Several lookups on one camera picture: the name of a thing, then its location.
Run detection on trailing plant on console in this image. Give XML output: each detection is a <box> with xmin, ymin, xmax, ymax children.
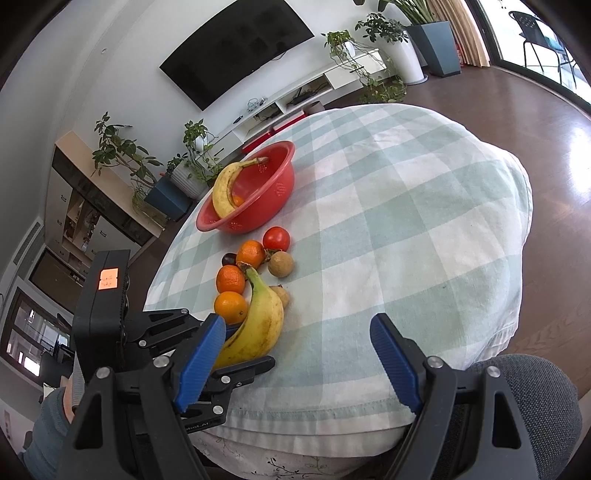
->
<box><xmin>322</xmin><ymin>30</ymin><xmax>407</xmax><ymax>104</ymax></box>

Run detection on white tv console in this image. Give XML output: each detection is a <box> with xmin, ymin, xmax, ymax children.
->
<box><xmin>212</xmin><ymin>61</ymin><xmax>359</xmax><ymax>156</ymax></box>

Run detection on black balcony chair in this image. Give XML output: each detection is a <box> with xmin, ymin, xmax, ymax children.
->
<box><xmin>508</xmin><ymin>11</ymin><xmax>577</xmax><ymax>85</ymax></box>

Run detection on plant in white tall pot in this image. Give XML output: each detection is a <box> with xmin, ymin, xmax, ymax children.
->
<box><xmin>355</xmin><ymin>13</ymin><xmax>428</xmax><ymax>85</ymax></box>

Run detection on left hand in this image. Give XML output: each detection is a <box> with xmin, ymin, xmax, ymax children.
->
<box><xmin>62</xmin><ymin>376</ymin><xmax>74</xmax><ymax>423</ymax></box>

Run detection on small brown fruit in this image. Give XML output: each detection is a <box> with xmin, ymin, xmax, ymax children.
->
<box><xmin>270</xmin><ymin>285</ymin><xmax>290</xmax><ymax>308</ymax></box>

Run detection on black wall television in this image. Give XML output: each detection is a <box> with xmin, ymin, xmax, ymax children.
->
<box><xmin>160</xmin><ymin>0</ymin><xmax>312</xmax><ymax>110</ymax></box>

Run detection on red plastic colander bowl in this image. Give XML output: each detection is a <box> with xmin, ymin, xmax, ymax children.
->
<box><xmin>197</xmin><ymin>141</ymin><xmax>296</xmax><ymax>235</ymax></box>

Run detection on mandarin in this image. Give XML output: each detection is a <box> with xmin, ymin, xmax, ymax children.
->
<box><xmin>236</xmin><ymin>240</ymin><xmax>266</xmax><ymax>269</ymax></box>
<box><xmin>215</xmin><ymin>265</ymin><xmax>245</xmax><ymax>295</ymax></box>

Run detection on small plant on console left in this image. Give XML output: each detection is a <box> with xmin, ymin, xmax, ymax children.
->
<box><xmin>182</xmin><ymin>120</ymin><xmax>217</xmax><ymax>161</ymax></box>

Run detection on large smooth orange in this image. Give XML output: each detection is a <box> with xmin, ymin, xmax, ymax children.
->
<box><xmin>213</xmin><ymin>291</ymin><xmax>249</xmax><ymax>325</ymax></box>

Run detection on green white checkered tablecloth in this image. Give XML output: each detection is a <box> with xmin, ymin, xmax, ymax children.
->
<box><xmin>143</xmin><ymin>103</ymin><xmax>535</xmax><ymax>480</ymax></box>

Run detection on red tomato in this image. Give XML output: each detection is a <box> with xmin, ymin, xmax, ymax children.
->
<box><xmin>263</xmin><ymin>226</ymin><xmax>290</xmax><ymax>252</ymax></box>

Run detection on grey small bin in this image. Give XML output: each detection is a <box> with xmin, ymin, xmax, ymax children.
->
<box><xmin>304</xmin><ymin>101</ymin><xmax>325</xmax><ymax>115</ymax></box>

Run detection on banana in bowl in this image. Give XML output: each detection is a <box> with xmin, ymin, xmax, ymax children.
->
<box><xmin>211</xmin><ymin>157</ymin><xmax>269</xmax><ymax>219</ymax></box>

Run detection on left tree plant blue pot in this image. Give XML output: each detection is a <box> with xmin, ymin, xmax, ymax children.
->
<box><xmin>91</xmin><ymin>111</ymin><xmax>192</xmax><ymax>222</ymax></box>

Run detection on grey round chair cushion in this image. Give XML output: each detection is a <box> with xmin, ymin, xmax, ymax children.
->
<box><xmin>469</xmin><ymin>353</ymin><xmax>583</xmax><ymax>480</ymax></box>

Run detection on red storage box right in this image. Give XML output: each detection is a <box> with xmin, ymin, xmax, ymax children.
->
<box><xmin>271</xmin><ymin>111</ymin><xmax>308</xmax><ymax>135</ymax></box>

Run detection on beige curtain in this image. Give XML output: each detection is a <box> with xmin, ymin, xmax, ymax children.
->
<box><xmin>427</xmin><ymin>0</ymin><xmax>491</xmax><ymax>68</ymax></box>

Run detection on red storage box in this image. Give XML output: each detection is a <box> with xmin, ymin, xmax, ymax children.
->
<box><xmin>271</xmin><ymin>111</ymin><xmax>308</xmax><ymax>135</ymax></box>
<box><xmin>242</xmin><ymin>131</ymin><xmax>273</xmax><ymax>154</ymax></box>

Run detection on mandarin upper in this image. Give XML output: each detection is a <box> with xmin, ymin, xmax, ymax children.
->
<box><xmin>236</xmin><ymin>240</ymin><xmax>266</xmax><ymax>269</ymax></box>

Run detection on tall plant dark blue pot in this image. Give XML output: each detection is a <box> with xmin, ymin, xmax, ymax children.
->
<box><xmin>377</xmin><ymin>1</ymin><xmax>461</xmax><ymax>78</ymax></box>

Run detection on brown round kiwi fruit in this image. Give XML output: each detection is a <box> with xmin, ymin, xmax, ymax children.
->
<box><xmin>267</xmin><ymin>251</ymin><xmax>294</xmax><ymax>278</ymax></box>

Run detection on orange fruit inside bowl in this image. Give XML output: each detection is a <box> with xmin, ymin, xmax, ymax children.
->
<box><xmin>232</xmin><ymin>195</ymin><xmax>245</xmax><ymax>207</ymax></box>

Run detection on wooden display cabinet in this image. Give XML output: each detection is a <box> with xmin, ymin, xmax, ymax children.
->
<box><xmin>44</xmin><ymin>131</ymin><xmax>166</xmax><ymax>276</ymax></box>

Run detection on mandarin middle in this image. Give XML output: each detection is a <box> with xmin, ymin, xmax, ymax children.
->
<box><xmin>215</xmin><ymin>265</ymin><xmax>245</xmax><ymax>295</ymax></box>

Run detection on large yellow banana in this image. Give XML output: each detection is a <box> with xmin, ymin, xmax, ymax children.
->
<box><xmin>213</xmin><ymin>262</ymin><xmax>284</xmax><ymax>370</ymax></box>

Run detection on red storage box left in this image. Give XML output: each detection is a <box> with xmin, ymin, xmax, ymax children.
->
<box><xmin>242</xmin><ymin>131</ymin><xmax>273</xmax><ymax>154</ymax></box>

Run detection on dark purple plum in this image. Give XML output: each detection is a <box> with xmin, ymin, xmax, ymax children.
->
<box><xmin>221</xmin><ymin>253</ymin><xmax>236</xmax><ymax>266</ymax></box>

